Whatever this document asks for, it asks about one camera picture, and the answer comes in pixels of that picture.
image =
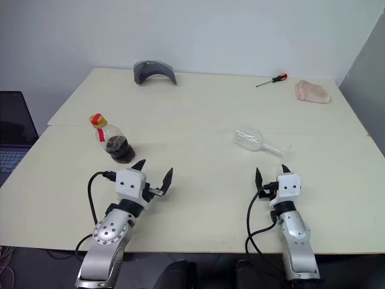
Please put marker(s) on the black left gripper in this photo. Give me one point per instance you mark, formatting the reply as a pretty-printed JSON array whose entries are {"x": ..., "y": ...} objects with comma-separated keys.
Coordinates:
[{"x": 148, "y": 192}]

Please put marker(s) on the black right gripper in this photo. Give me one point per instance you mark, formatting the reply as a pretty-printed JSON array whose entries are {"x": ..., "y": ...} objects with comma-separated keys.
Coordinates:
[{"x": 269, "y": 190}]

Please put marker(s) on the soy sauce bottle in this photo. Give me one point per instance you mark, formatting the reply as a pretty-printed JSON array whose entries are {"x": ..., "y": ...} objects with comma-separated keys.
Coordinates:
[{"x": 118, "y": 147}]

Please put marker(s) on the clear plastic wine glass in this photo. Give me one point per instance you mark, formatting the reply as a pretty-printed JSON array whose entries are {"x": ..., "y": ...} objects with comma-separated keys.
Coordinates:
[{"x": 248, "y": 138}]

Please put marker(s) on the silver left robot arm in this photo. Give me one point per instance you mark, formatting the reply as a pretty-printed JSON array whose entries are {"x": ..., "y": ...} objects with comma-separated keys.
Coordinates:
[{"x": 105, "y": 234}]

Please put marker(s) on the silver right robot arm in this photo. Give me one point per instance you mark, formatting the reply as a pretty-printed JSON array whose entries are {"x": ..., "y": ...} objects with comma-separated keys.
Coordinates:
[{"x": 296, "y": 234}]

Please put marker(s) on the pink folded cloth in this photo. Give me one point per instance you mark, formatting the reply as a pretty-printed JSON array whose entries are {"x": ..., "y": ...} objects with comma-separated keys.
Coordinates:
[{"x": 311, "y": 92}]

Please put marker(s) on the orange black screwdriver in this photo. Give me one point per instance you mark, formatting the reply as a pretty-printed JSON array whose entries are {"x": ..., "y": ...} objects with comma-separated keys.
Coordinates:
[{"x": 276, "y": 79}]

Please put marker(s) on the dark rounded shape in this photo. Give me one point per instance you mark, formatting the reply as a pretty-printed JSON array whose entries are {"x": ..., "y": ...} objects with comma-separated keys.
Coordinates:
[
  {"x": 177, "y": 275},
  {"x": 255, "y": 275}
]

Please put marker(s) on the grey curved visor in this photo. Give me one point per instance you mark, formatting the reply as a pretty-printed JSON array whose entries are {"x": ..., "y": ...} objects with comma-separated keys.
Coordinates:
[{"x": 141, "y": 72}]

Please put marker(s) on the grey partition panel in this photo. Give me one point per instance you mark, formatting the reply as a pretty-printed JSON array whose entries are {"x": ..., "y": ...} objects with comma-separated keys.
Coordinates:
[{"x": 365, "y": 81}]

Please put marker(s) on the dark laptop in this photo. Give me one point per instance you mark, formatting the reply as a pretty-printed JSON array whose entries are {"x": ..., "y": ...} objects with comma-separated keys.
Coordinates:
[{"x": 13, "y": 126}]

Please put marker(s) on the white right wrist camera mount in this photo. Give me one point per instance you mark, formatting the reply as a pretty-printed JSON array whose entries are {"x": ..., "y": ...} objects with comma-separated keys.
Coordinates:
[{"x": 288, "y": 186}]

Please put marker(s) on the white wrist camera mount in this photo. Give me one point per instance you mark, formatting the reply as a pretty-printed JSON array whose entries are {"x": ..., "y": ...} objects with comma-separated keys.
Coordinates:
[
  {"x": 288, "y": 186},
  {"x": 129, "y": 183}
]

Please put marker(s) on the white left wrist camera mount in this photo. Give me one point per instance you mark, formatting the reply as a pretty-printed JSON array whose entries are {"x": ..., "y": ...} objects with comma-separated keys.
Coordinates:
[{"x": 129, "y": 183}]

